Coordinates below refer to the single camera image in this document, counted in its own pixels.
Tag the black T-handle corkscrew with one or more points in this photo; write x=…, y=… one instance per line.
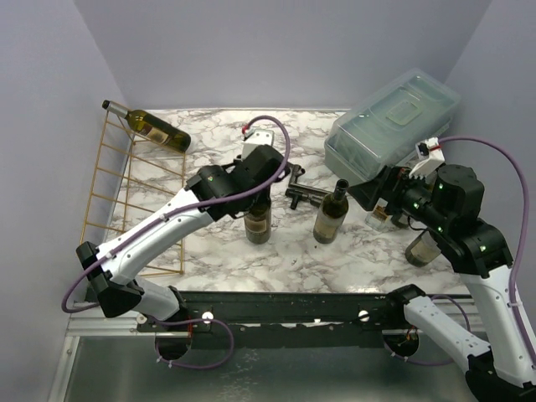
x=312, y=196

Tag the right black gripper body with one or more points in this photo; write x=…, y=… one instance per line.
x=388, y=184

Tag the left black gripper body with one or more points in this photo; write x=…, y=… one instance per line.
x=241, y=161

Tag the clear plastic storage box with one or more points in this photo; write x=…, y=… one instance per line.
x=384, y=128

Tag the gold wire wine rack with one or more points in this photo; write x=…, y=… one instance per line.
x=134, y=174

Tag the green wine bottle silver neck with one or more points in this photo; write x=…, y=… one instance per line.
x=151, y=127

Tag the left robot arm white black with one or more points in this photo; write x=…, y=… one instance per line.
x=215, y=191

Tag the green wine bottle behind gripper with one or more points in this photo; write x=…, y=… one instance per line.
x=401, y=220

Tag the clear square glass bottle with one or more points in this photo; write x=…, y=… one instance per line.
x=378, y=219

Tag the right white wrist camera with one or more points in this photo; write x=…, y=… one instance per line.
x=430, y=157

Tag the dark metal lever corkscrew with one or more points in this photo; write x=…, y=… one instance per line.
x=294, y=171

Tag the green wine bottle white label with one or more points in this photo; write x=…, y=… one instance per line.
x=331, y=213

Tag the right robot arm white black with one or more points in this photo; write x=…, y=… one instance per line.
x=496, y=369

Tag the green wine bottle brown label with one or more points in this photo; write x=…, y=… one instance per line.
x=258, y=220

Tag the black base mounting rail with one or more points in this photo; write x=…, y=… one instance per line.
x=286, y=320

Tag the green wine bottle near arm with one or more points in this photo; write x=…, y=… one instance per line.
x=422, y=250

